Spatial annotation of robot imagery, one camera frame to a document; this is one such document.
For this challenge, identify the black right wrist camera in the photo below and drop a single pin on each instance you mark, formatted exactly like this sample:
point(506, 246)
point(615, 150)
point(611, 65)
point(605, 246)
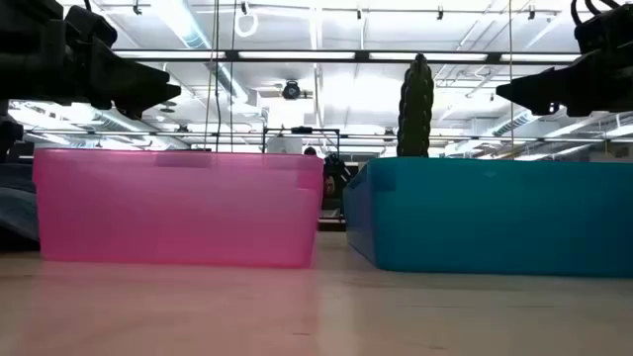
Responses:
point(603, 29)

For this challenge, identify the blue plastic bin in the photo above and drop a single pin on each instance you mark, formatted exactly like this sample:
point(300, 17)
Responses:
point(494, 217)

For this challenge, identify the black overhead camera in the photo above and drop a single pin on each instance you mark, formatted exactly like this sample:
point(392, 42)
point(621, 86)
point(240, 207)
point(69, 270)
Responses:
point(292, 90)

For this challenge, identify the translucent pink plastic bin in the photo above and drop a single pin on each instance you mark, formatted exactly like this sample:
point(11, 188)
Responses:
point(173, 212)

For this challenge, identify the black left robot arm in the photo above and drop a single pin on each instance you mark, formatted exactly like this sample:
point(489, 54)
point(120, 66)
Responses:
point(7, 133)

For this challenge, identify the dark ribbed knit hat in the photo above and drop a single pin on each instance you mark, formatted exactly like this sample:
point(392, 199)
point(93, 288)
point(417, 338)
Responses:
point(415, 109)

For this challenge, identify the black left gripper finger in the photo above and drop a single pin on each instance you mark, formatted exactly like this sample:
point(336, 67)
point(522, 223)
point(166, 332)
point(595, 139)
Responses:
point(128, 84)

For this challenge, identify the gray knit hat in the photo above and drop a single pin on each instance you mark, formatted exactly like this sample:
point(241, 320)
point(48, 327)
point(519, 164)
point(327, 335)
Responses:
point(17, 207)

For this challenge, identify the person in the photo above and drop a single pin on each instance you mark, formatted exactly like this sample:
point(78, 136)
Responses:
point(310, 151)

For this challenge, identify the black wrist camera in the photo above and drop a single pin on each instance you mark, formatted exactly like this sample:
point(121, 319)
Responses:
point(91, 27)
point(603, 29)

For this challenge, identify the black horizontal frame rail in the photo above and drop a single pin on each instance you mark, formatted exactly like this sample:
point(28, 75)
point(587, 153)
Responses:
point(445, 138)
point(363, 56)

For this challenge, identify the black background robot arm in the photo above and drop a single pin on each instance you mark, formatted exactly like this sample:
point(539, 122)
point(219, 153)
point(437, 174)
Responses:
point(336, 173)

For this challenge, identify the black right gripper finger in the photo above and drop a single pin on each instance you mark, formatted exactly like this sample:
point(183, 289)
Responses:
point(559, 86)

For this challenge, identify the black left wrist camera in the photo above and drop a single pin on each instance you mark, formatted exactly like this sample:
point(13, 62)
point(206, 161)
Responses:
point(91, 27)

